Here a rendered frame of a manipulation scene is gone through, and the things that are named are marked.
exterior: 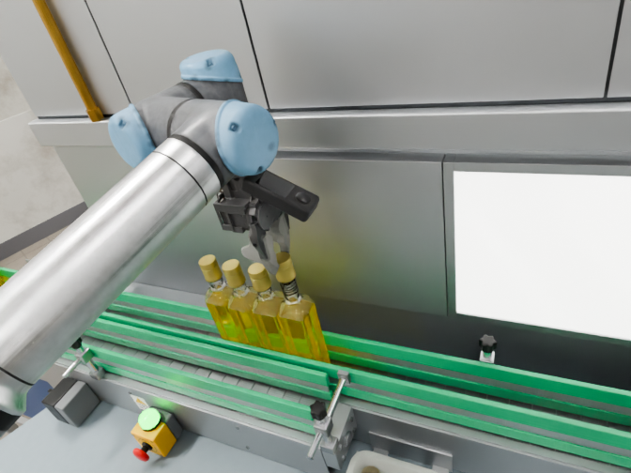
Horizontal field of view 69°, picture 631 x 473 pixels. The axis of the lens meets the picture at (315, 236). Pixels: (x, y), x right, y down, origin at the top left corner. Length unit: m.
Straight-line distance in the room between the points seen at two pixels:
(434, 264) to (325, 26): 0.44
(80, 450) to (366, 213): 0.89
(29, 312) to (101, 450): 0.88
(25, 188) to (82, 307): 3.62
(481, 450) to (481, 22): 0.69
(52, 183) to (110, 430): 2.98
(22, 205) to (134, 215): 3.64
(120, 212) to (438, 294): 0.62
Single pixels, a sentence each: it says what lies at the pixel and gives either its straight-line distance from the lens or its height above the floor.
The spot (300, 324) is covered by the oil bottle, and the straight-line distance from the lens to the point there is 0.85.
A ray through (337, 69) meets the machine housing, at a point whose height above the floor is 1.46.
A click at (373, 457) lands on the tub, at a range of 0.94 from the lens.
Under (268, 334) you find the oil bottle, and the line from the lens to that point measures 0.93.
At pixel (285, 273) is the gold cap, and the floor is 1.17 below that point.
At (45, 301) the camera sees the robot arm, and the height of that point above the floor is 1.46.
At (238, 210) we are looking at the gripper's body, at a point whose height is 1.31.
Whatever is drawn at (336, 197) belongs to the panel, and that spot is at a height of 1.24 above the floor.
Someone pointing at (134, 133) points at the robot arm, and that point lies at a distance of 0.57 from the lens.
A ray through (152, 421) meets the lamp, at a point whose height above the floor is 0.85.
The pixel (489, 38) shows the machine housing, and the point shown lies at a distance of 0.68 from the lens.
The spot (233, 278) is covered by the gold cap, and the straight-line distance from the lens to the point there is 0.87.
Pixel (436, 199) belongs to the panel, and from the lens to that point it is 0.76.
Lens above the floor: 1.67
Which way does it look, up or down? 35 degrees down
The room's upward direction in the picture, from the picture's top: 14 degrees counter-clockwise
